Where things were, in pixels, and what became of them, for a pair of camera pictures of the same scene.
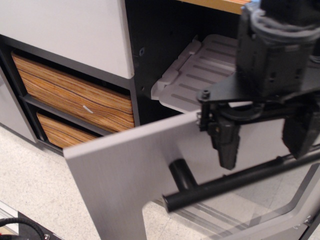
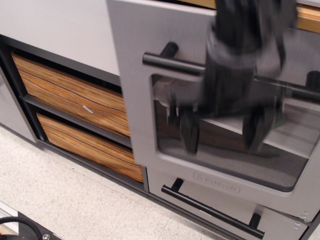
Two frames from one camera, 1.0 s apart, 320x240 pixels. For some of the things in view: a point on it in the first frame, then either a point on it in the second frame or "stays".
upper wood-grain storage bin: (109, 109) stays
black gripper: (276, 63) to (239, 83)
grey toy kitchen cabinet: (96, 39) stays
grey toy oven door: (124, 178) to (157, 42)
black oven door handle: (189, 193) to (310, 90)
